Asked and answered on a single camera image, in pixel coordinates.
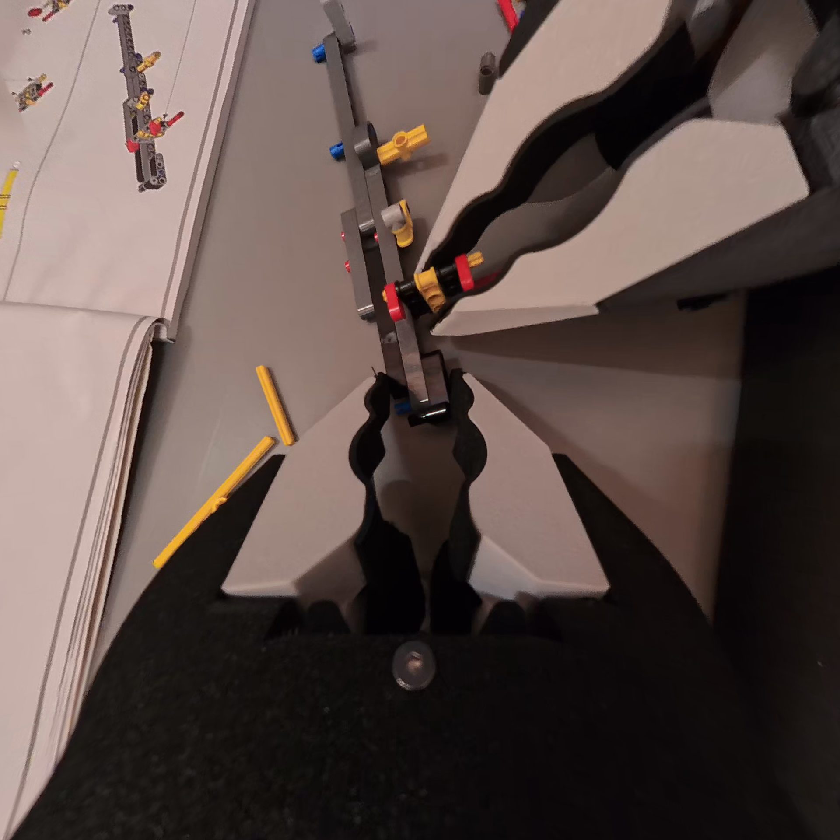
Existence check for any yellow lego axle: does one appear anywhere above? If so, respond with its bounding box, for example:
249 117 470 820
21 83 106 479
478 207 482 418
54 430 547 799
152 435 277 570
255 365 297 448

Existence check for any lego instruction booklet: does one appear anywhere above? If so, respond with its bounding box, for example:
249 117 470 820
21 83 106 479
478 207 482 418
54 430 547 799
0 0 258 823

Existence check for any long grey lego beam assembly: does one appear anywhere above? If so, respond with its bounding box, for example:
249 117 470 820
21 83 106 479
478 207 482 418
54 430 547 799
311 0 455 427

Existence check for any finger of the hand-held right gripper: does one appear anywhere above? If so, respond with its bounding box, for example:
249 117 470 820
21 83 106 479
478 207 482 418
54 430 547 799
430 118 811 337
415 0 716 273

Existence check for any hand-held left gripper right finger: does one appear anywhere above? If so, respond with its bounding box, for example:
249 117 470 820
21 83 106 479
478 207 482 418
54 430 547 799
428 369 610 635

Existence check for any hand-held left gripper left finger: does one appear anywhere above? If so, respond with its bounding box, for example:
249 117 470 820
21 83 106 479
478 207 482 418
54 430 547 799
220 375 427 635

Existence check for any red yellow black lego assembly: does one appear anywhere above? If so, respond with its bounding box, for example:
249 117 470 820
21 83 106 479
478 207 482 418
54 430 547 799
382 251 487 323

